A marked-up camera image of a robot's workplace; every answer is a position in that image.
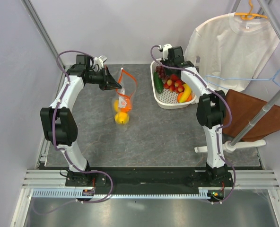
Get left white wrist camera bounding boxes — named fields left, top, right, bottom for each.
left=94, top=55, right=108, bottom=70

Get purple grape bunch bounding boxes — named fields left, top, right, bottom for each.
left=155, top=66, right=169, bottom=79

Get blue clothes hanger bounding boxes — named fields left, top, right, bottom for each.
left=204, top=60, right=280, bottom=94

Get red lychee bunch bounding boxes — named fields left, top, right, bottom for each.
left=163, top=74, right=184, bottom=94

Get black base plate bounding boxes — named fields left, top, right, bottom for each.
left=65, top=167, right=233, bottom=195

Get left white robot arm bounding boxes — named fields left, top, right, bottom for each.
left=40, top=51, right=122, bottom=186

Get purple cable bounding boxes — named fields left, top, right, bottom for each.
left=31, top=50, right=114, bottom=215
left=150, top=45, right=236, bottom=204

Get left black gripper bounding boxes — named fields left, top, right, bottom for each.
left=86, top=66, right=122, bottom=91

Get clear zip top bag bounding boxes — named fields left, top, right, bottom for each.
left=112, top=68, right=138, bottom=128

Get white plastic basket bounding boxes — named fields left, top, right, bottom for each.
left=150, top=61, right=197, bottom=109

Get aluminium frame post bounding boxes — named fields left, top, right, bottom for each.
left=21, top=0, right=59, bottom=60

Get yellow banana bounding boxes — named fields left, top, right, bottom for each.
left=177, top=83, right=192, bottom=103

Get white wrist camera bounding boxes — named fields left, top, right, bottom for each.
left=94, top=55, right=108, bottom=70
left=158, top=44, right=172, bottom=60

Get grey clothes rack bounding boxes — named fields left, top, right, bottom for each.
left=194, top=0, right=280, bottom=154

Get orange clothes hanger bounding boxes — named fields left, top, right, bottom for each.
left=234, top=0, right=268, bottom=20

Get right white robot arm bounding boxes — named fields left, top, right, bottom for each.
left=158, top=44, right=227, bottom=186

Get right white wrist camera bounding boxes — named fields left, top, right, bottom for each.
left=158, top=44, right=172, bottom=60

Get brown cloth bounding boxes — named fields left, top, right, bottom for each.
left=223, top=90, right=280, bottom=142

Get yellow lemon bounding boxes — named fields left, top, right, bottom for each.
left=113, top=99, right=130, bottom=125

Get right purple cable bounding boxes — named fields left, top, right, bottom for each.
left=150, top=45, right=236, bottom=204

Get white t-shirt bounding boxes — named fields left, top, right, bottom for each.
left=184, top=12, right=280, bottom=93

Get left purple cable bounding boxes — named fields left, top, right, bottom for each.
left=31, top=50, right=114, bottom=215

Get orange tangerine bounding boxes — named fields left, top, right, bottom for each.
left=119, top=99, right=132, bottom=113

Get green cucumber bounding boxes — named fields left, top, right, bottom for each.
left=153, top=72, right=163, bottom=94

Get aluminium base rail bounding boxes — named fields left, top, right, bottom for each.
left=22, top=170, right=280, bottom=190

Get white slotted cable duct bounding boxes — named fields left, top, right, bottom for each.
left=32, top=189, right=211, bottom=199

